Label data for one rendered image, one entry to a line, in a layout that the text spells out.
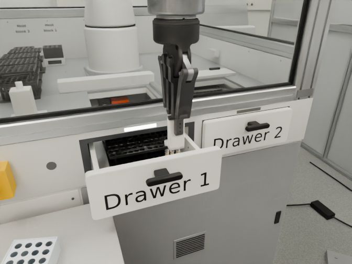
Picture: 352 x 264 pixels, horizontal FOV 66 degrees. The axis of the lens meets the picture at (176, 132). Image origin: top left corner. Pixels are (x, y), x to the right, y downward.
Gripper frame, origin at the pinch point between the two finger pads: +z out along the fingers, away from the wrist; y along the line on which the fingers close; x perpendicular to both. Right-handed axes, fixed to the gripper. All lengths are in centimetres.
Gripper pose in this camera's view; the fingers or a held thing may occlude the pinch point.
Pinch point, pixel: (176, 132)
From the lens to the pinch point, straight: 52.1
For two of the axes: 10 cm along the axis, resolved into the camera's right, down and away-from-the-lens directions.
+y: -3.6, -4.2, 8.3
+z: 0.0, 8.9, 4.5
